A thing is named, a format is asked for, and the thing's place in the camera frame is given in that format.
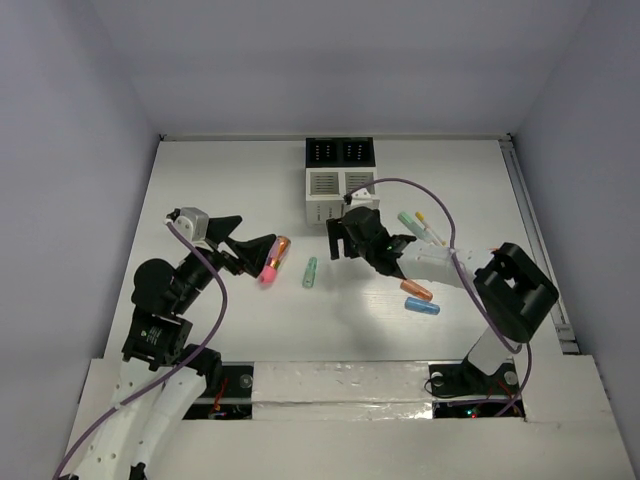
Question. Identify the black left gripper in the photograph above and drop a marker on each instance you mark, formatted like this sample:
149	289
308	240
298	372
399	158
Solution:
220	251

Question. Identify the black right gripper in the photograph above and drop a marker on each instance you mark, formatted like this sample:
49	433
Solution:
336	231

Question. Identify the pink glue stick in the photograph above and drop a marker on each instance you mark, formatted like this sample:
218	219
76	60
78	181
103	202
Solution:
275	258

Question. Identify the small green highlighter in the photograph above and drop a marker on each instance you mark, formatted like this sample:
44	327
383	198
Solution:
309	276

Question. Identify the orange highlighter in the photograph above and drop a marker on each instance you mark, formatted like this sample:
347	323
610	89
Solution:
416	290

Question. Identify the blue highlighter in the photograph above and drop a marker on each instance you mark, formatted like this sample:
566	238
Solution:
421	306

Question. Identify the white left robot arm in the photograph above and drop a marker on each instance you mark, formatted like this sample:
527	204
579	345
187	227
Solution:
161	374

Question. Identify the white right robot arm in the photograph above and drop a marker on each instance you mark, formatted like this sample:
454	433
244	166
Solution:
506	283

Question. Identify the white four-slot pen organizer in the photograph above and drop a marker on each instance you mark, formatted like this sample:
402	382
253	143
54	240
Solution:
335	166

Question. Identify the long green highlighter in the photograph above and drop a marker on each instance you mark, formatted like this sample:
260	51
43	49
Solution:
410	222

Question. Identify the yellow-capped white pen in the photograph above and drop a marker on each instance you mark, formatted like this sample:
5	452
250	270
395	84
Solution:
435	238

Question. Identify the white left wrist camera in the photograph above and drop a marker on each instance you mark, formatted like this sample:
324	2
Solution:
190	222

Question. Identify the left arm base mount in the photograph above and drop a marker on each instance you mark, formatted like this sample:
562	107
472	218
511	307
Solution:
230	399

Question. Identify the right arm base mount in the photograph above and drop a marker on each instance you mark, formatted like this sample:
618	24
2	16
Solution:
459	391

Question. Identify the aluminium rail right edge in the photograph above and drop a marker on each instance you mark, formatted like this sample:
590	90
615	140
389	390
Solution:
564	329

